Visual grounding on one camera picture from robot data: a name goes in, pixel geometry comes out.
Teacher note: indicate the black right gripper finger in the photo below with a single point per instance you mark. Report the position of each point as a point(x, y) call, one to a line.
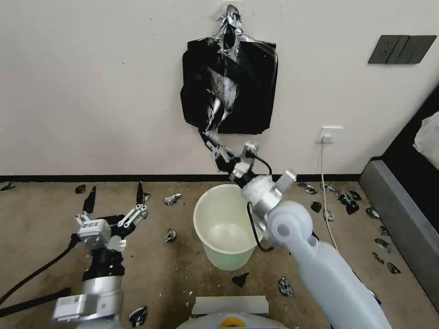
point(223, 163)
point(219, 150)

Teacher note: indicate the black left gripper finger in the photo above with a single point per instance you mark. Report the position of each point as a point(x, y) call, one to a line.
point(90, 202)
point(140, 195)

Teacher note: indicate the shiny black trash bag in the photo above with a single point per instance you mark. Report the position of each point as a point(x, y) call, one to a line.
point(228, 85)

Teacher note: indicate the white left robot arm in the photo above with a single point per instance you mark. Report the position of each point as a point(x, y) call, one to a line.
point(103, 286)

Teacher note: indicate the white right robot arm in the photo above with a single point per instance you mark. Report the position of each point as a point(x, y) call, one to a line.
point(319, 260)

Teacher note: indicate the white plastic trash bin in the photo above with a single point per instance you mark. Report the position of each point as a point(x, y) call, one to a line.
point(226, 222)

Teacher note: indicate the black trash bag stack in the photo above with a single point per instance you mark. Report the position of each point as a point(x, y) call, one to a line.
point(253, 96)

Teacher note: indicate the white power plug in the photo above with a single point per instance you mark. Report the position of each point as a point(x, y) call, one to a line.
point(327, 138)

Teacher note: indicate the grey upholstered bed base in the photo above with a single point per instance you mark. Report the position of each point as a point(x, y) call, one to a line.
point(398, 212)

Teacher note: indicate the black bed mattress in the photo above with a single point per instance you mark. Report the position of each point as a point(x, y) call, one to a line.
point(411, 171)

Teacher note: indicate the white crumpled sheet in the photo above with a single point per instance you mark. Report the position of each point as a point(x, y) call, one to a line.
point(428, 133)

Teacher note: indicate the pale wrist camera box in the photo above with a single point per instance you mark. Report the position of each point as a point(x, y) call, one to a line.
point(93, 233)
point(250, 150)

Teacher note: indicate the white wall outlet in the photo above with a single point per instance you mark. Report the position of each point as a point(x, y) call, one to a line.
point(334, 132)

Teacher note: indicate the dark grey wall socket panel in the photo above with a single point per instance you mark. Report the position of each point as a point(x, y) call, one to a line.
point(384, 49)

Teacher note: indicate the dark grey wall switch panel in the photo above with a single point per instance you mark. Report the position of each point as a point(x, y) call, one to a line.
point(416, 48)

